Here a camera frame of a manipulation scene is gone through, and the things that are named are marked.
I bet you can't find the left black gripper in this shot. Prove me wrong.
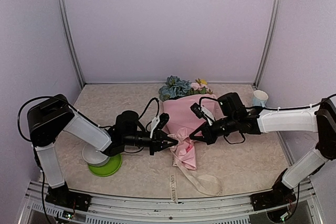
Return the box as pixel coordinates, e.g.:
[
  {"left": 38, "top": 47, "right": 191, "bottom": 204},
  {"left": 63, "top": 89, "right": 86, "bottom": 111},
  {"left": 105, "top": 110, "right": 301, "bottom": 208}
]
[{"left": 123, "top": 130, "right": 178, "bottom": 155}]

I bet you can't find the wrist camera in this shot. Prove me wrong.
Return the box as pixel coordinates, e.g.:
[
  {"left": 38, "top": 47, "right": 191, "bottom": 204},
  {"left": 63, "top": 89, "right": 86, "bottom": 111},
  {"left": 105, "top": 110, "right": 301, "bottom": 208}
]
[
  {"left": 150, "top": 113, "right": 170, "bottom": 138},
  {"left": 190, "top": 103, "right": 215, "bottom": 125}
]

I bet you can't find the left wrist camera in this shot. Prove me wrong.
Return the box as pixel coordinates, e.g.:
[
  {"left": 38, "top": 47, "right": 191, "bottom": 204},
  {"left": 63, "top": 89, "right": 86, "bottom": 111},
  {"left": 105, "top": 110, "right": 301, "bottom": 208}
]
[{"left": 150, "top": 113, "right": 170, "bottom": 138}]

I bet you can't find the green plastic plate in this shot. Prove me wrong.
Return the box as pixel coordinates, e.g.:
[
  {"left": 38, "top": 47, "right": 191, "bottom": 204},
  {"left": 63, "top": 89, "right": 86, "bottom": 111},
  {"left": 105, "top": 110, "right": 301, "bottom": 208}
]
[{"left": 88, "top": 154, "right": 122, "bottom": 177}]

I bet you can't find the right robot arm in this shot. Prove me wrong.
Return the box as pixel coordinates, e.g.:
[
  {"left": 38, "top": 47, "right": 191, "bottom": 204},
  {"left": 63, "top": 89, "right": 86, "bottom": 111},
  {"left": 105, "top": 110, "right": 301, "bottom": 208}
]
[{"left": 189, "top": 92, "right": 335, "bottom": 205}]

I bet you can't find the yellow fake flower stem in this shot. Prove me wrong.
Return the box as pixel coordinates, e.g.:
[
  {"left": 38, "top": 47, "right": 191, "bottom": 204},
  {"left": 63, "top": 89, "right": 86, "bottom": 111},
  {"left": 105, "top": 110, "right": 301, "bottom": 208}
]
[{"left": 196, "top": 78, "right": 207, "bottom": 85}]

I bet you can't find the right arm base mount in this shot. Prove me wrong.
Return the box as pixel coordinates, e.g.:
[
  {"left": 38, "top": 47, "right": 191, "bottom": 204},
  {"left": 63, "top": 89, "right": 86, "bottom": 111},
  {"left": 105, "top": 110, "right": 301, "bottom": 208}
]
[{"left": 250, "top": 189, "right": 297, "bottom": 211}]

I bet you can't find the left aluminium frame post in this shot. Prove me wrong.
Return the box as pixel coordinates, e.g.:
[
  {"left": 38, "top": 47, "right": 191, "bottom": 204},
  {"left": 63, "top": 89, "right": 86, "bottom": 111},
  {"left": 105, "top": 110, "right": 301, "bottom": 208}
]
[{"left": 57, "top": 0, "right": 86, "bottom": 89}]

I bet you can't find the pale pink fake flower stem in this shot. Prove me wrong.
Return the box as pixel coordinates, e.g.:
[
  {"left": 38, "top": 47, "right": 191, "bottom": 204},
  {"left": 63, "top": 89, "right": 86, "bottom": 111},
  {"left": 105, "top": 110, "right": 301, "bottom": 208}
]
[{"left": 191, "top": 79, "right": 213, "bottom": 94}]

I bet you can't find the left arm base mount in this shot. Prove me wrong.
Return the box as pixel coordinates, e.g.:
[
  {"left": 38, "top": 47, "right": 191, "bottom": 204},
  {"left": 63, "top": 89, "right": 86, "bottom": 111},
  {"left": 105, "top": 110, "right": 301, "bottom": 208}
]
[{"left": 45, "top": 190, "right": 91, "bottom": 212}]

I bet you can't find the beige printed ribbon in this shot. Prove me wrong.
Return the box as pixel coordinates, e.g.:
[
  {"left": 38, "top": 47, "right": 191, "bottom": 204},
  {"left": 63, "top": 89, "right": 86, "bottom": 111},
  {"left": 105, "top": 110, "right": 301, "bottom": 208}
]
[{"left": 167, "top": 126, "right": 224, "bottom": 204}]

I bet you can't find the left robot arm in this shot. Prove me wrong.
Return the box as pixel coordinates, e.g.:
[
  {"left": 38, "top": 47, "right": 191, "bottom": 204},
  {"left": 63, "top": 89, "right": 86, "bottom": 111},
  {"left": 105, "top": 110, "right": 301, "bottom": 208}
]
[{"left": 27, "top": 94, "right": 178, "bottom": 206}]

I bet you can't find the light blue mug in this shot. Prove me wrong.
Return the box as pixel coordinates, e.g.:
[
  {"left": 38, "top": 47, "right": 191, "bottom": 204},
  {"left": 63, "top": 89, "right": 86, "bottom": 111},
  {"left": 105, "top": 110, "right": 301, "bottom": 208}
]
[{"left": 252, "top": 90, "right": 269, "bottom": 107}]

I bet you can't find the white ceramic bowl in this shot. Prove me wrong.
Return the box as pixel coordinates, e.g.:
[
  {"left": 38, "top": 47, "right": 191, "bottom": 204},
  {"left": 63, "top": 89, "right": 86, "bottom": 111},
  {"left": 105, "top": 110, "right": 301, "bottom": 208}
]
[{"left": 82, "top": 144, "right": 110, "bottom": 167}]

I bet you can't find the front aluminium rail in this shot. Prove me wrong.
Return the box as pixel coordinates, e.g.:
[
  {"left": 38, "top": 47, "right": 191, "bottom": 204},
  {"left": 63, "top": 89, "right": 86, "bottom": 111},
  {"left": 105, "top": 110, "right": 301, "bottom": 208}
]
[{"left": 14, "top": 180, "right": 327, "bottom": 223}]

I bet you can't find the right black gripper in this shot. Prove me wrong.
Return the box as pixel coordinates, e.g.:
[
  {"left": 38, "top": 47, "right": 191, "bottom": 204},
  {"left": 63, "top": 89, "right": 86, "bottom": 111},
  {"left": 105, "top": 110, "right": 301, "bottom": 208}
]
[{"left": 189, "top": 114, "right": 238, "bottom": 145}]

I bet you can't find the aluminium frame post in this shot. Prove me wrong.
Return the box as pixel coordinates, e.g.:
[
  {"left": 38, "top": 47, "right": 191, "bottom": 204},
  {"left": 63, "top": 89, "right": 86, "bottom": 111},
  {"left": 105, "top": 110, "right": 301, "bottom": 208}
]
[
  {"left": 57, "top": 0, "right": 86, "bottom": 89},
  {"left": 253, "top": 0, "right": 281, "bottom": 89}
]

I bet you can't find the right aluminium frame post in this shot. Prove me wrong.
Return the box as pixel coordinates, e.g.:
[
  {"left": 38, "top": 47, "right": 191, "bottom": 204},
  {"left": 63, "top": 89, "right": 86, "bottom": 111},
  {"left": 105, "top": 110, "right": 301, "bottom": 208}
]
[{"left": 253, "top": 0, "right": 281, "bottom": 89}]

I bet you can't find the pink wrapping paper sheet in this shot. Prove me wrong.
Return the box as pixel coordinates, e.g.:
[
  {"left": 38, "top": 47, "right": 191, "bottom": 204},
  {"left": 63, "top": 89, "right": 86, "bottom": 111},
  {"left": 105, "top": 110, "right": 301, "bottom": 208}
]
[{"left": 163, "top": 94, "right": 205, "bottom": 170}]

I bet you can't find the blue fake flower bunch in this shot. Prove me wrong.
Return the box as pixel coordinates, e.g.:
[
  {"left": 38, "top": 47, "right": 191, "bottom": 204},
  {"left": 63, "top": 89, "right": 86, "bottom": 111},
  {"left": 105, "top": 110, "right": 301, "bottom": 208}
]
[{"left": 159, "top": 76, "right": 192, "bottom": 102}]

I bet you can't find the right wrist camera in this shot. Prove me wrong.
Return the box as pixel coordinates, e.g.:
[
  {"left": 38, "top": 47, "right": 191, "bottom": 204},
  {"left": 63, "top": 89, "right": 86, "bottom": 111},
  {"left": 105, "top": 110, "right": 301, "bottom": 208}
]
[{"left": 190, "top": 103, "right": 215, "bottom": 125}]

